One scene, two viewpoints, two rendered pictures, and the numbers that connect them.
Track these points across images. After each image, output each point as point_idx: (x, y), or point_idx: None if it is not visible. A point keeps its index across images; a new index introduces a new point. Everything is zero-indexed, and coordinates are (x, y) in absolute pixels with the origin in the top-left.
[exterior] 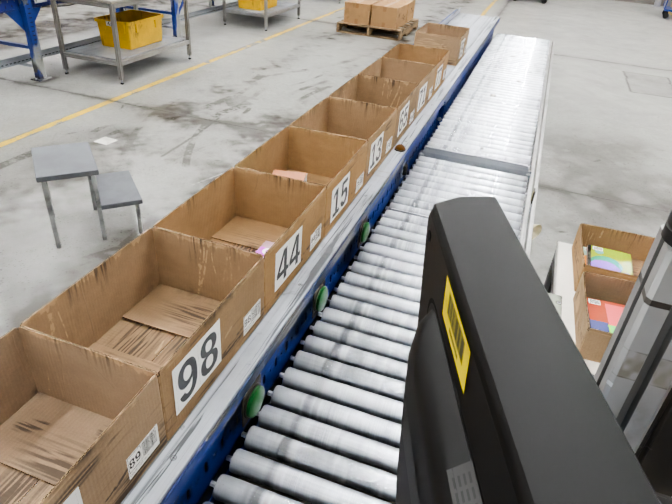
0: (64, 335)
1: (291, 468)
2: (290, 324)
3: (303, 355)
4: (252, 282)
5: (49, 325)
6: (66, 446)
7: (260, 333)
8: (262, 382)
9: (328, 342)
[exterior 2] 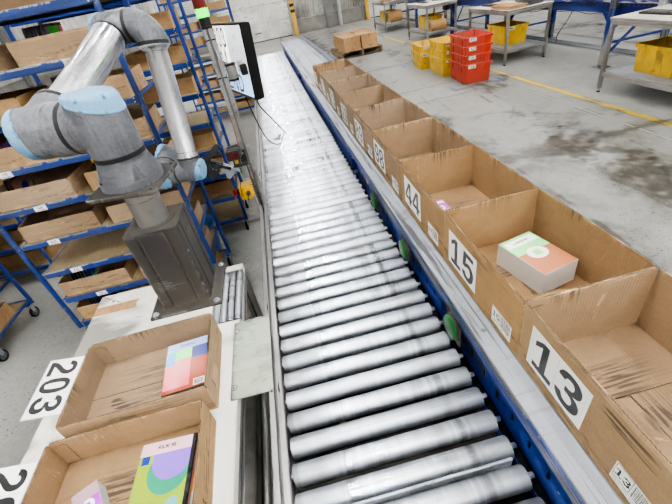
0: (439, 141)
1: (346, 211)
2: (388, 210)
3: (387, 240)
4: (394, 164)
5: (437, 130)
6: None
7: (390, 193)
8: (391, 223)
9: (382, 252)
